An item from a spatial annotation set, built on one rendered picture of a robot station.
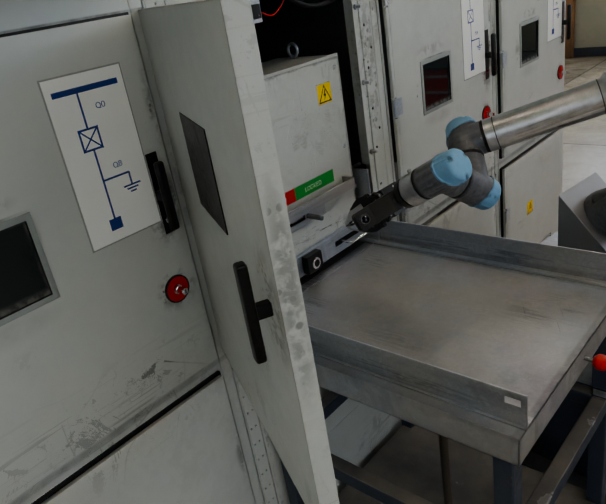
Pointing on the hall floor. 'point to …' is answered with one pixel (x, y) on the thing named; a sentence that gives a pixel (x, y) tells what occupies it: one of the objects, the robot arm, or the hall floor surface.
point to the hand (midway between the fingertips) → (348, 225)
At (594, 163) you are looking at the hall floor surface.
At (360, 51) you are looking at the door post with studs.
